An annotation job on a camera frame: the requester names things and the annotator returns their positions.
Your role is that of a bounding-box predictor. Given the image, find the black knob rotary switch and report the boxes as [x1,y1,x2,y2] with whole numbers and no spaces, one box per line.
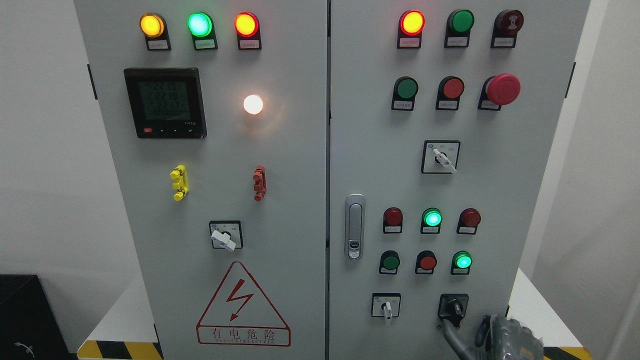
[438,293,469,329]

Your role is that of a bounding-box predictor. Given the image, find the grey electrical cabinet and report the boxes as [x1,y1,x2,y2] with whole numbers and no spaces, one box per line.
[74,0,591,360]

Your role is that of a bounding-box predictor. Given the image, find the red terminal connector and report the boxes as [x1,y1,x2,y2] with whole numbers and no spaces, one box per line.
[253,165,266,202]

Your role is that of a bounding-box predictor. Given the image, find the dark red indicator light left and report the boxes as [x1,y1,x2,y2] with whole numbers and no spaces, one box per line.
[382,207,403,234]

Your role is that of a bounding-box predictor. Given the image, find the dark red indicator light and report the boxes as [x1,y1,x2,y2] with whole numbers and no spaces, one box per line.
[456,208,482,235]
[382,207,403,234]

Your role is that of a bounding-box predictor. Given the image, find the white lit indicator lamp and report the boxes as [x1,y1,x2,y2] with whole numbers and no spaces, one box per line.
[243,94,265,116]

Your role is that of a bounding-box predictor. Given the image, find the lit green indicator light middle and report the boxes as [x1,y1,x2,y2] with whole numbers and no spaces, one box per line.
[420,207,442,234]

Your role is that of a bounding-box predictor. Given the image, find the lit green indicator light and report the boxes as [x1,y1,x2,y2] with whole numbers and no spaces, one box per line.
[187,11,218,51]
[420,207,442,234]

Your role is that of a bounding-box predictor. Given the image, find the green push button upper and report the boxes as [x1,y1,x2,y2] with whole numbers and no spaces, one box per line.
[391,76,419,111]

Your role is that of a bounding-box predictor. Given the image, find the red push button lower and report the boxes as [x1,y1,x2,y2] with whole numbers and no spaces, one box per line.
[414,250,438,275]

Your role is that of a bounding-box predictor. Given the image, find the red push button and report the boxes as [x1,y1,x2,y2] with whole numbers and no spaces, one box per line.
[435,76,466,111]
[414,250,438,275]

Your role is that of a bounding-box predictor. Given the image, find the yellow terminal connector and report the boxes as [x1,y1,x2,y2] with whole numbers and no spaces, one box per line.
[169,164,189,202]

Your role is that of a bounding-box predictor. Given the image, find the dark red indicator light right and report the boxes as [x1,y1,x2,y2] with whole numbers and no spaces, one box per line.
[456,208,482,235]

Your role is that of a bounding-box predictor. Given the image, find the red electrical warning sticker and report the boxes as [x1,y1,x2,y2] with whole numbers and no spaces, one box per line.
[196,260,291,347]

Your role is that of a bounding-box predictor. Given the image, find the red push button upper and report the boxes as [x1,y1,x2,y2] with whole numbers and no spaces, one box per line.
[435,76,466,111]

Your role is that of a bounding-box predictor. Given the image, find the lit green push button lower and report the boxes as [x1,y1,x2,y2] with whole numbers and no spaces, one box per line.
[450,250,473,275]

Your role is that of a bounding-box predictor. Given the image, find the lit red indicator light left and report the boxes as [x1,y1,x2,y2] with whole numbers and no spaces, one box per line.
[234,11,262,50]

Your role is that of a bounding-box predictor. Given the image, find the lit red indicator light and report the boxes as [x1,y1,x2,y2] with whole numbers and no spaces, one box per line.
[397,9,426,49]
[234,11,262,50]

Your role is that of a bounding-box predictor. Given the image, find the black digital power meter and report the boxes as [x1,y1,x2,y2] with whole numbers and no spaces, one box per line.
[123,67,207,139]

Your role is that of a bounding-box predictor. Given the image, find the lit red indicator light right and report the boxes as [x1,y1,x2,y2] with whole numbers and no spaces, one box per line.
[397,9,426,49]

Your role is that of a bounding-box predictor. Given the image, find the lit green indicator light top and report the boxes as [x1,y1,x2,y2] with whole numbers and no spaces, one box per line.
[187,11,218,51]

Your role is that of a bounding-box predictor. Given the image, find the red emergency stop button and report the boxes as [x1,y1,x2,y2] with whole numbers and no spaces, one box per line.
[477,73,521,111]

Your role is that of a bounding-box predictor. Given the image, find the green indicator light top right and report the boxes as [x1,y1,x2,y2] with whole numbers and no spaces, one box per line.
[444,9,475,48]

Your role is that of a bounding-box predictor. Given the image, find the yellow indicator light top left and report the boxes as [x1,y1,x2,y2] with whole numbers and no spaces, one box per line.
[139,13,171,51]

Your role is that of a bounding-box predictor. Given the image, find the dark red buzzer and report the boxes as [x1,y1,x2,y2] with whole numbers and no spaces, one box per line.
[490,9,524,49]

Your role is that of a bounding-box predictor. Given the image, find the white platform with hazard stripes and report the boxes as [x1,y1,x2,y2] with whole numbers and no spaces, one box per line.
[77,269,592,360]

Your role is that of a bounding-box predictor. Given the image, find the black box lower left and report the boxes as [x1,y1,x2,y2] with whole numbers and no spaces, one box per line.
[0,275,70,360]

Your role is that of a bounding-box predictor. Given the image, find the silver door lock handle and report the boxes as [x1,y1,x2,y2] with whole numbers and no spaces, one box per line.
[345,193,366,260]

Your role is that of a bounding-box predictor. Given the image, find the white lever selector switch left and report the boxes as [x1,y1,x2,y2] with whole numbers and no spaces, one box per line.
[208,220,243,252]

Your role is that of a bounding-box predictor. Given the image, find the white lever selector switch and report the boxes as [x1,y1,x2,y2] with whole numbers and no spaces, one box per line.
[371,292,402,327]
[421,140,461,174]
[208,220,243,252]

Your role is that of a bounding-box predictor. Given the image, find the white lever selector switch upper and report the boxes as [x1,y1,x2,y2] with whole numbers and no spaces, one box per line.
[421,140,461,174]

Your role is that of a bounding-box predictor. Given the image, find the white lever selector switch lower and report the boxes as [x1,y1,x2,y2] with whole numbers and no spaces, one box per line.
[371,292,402,327]

